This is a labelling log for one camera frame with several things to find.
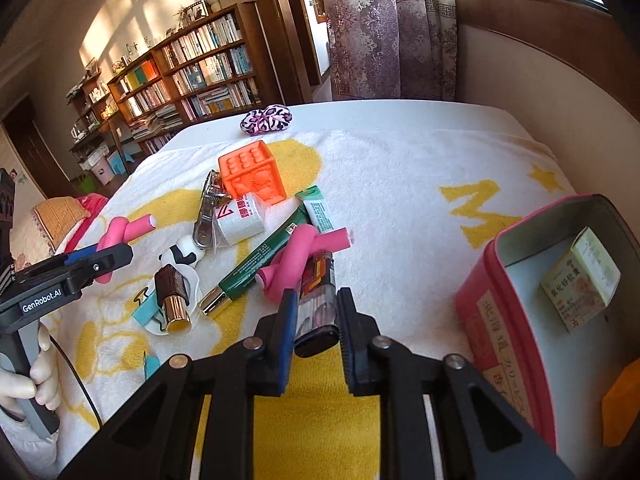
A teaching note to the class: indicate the white round lid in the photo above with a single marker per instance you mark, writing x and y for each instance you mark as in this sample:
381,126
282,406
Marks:
153,321

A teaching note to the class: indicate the orange duck rubber cube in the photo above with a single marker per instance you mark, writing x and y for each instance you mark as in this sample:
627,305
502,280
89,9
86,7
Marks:
621,405

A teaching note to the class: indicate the white red roll package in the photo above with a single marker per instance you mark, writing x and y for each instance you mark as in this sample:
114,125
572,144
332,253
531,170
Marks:
240,219

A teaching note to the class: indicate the brown gold perfume bottle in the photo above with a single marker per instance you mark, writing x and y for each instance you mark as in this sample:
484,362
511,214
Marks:
173,299

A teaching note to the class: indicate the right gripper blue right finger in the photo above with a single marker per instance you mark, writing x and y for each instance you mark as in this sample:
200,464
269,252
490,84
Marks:
357,331

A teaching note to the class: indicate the small pink foam curler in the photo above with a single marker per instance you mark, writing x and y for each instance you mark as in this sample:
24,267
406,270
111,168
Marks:
287,267

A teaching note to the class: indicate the small wooden shelf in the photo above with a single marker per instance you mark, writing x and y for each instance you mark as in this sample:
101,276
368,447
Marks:
94,129

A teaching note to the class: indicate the large metal clamp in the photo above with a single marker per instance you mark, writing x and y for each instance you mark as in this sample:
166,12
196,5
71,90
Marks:
213,196

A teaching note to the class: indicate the pink storage bin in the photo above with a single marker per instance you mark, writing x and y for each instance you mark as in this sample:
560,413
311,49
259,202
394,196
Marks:
103,171

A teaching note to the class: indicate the teal binder clip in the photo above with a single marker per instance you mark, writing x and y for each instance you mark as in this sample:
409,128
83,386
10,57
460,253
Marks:
151,364

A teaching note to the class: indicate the wooden bookshelf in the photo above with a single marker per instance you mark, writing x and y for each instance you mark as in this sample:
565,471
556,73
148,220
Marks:
218,66

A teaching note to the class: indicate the clear black lighter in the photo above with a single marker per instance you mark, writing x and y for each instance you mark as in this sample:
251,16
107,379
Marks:
317,321

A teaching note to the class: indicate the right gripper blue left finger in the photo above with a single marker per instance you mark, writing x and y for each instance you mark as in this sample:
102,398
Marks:
272,370

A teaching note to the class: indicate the white green ointment tube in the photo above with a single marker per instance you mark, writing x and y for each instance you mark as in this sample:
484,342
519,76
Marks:
317,209

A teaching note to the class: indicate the white yellow towel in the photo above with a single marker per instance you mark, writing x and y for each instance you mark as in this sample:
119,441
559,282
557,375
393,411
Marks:
413,213

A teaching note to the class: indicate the panda figurine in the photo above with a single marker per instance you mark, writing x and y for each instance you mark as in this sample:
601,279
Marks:
184,251

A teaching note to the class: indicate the large pink foam curler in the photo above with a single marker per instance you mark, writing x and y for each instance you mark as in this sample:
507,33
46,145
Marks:
121,230

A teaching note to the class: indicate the green gold tube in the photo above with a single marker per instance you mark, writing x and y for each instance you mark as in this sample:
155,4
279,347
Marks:
238,281

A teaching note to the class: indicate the green yellow medicine box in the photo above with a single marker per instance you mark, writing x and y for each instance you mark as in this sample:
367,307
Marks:
583,282

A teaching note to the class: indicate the orange woven cushion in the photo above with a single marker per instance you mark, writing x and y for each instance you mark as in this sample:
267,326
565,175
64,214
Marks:
55,217

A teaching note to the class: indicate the red tin box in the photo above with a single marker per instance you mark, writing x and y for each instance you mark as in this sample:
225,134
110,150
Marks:
555,378

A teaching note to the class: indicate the red blanket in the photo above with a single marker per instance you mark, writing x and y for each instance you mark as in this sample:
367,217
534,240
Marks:
93,204

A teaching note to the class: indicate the pink leopard scrunchie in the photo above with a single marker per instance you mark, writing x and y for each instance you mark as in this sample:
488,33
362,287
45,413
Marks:
272,118

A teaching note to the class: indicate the white gloved left hand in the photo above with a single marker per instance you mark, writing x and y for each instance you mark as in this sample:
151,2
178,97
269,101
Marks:
40,383

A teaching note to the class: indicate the orange studded rubber cube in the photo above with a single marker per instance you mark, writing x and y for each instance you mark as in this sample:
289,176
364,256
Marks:
252,169

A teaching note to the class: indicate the purple patterned curtain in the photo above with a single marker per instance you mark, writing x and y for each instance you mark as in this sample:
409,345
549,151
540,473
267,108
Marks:
393,49

